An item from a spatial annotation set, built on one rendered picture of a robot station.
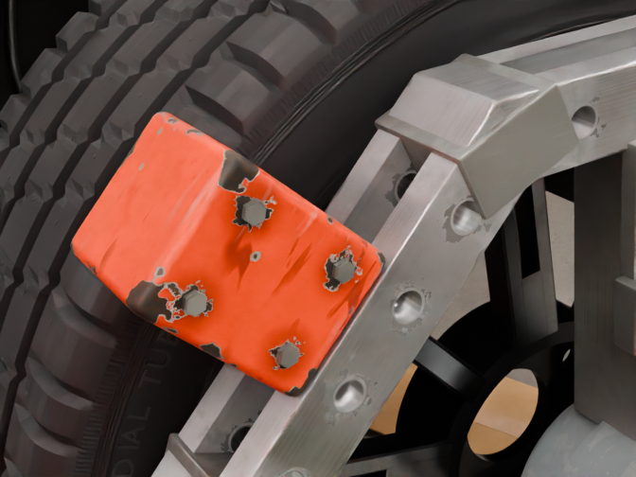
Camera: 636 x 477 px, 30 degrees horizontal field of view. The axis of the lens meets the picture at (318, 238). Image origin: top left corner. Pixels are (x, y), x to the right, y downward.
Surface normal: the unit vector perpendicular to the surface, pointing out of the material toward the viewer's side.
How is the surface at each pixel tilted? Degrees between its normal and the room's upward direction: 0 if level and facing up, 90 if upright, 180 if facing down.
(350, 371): 90
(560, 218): 0
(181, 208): 45
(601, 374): 90
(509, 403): 2
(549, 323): 90
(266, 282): 90
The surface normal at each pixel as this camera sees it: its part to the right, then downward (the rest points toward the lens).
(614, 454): -0.55, -0.60
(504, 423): -0.09, -0.92
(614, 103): 0.50, 0.32
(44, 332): -0.79, -0.23
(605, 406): -0.86, 0.28
